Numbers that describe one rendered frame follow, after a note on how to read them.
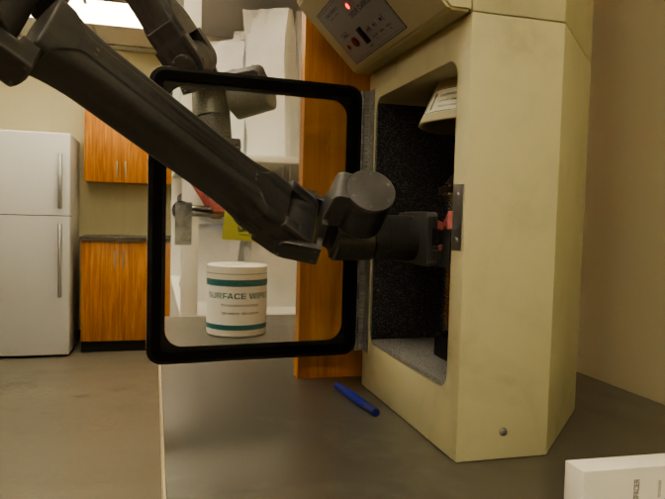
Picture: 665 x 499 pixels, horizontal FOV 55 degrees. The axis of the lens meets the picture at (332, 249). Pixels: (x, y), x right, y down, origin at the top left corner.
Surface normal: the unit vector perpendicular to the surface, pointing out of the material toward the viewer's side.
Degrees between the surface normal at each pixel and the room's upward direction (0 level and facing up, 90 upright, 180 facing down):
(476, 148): 90
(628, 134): 90
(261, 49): 84
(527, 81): 90
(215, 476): 0
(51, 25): 70
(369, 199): 55
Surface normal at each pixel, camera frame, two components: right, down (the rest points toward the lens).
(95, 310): 0.27, 0.06
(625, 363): -0.96, -0.01
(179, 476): 0.03, -1.00
